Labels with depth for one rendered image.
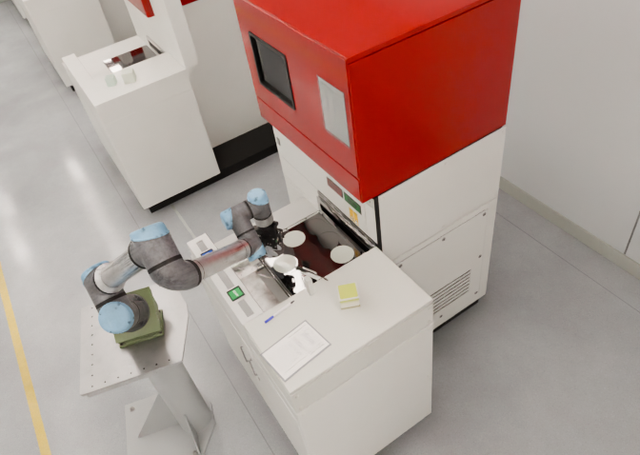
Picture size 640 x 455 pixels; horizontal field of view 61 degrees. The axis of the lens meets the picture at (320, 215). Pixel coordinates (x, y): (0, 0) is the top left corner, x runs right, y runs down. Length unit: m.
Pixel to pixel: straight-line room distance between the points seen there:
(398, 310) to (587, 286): 1.66
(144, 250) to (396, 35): 1.03
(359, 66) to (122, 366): 1.46
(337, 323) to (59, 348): 2.11
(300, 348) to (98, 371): 0.84
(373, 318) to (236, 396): 1.26
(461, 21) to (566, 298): 1.91
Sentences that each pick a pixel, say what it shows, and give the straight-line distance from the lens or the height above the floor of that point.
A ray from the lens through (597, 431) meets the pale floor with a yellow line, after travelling 3.00.
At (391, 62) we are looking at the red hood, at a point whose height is 1.74.
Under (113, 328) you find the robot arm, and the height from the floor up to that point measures 1.07.
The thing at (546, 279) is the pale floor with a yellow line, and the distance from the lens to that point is 3.45.
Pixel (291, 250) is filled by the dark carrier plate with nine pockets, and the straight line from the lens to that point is 2.37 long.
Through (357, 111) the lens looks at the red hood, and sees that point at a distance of 1.80.
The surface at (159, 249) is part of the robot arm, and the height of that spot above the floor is 1.43.
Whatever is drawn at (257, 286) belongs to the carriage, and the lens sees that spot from 2.30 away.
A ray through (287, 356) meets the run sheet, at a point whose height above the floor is 0.97.
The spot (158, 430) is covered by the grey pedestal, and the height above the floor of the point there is 0.02.
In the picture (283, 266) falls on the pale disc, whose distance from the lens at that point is 2.32.
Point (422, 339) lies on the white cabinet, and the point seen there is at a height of 0.75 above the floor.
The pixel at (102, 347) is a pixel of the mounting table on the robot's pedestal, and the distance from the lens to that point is 2.45.
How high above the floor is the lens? 2.61
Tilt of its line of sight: 43 degrees down
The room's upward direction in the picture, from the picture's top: 10 degrees counter-clockwise
